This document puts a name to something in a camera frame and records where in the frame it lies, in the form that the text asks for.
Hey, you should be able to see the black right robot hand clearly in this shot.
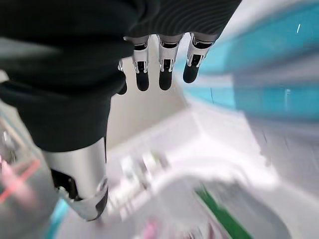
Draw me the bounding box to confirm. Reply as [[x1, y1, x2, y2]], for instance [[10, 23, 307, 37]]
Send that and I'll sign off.
[[0, 0, 244, 222]]

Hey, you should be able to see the green striped medicine box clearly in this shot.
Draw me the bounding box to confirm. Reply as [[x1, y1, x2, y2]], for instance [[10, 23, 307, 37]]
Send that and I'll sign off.
[[195, 188, 251, 239]]

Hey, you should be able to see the small green white box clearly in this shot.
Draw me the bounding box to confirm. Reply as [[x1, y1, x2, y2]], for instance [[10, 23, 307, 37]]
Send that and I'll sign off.
[[142, 148, 171, 173]]

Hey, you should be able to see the clear bag red print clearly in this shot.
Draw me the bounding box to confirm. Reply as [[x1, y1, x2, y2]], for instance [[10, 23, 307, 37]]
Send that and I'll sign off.
[[0, 104, 59, 239]]

